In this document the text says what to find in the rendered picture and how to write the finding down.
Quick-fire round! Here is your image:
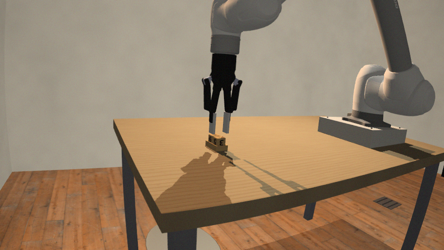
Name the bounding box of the orange wooden cube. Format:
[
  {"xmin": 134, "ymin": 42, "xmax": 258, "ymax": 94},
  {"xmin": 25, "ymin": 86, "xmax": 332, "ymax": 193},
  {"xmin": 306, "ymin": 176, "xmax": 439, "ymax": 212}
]
[
  {"xmin": 213, "ymin": 136, "xmax": 226, "ymax": 146},
  {"xmin": 208, "ymin": 134, "xmax": 220, "ymax": 143}
]

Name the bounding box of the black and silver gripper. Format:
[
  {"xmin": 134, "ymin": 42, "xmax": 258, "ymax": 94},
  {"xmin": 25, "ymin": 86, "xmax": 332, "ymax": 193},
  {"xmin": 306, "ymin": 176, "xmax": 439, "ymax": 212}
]
[{"xmin": 202, "ymin": 54, "xmax": 242, "ymax": 134}]

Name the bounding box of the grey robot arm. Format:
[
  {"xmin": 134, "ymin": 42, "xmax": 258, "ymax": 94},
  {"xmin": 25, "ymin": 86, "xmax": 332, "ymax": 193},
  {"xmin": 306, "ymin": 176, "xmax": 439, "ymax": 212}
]
[{"xmin": 210, "ymin": 0, "xmax": 435, "ymax": 128}]

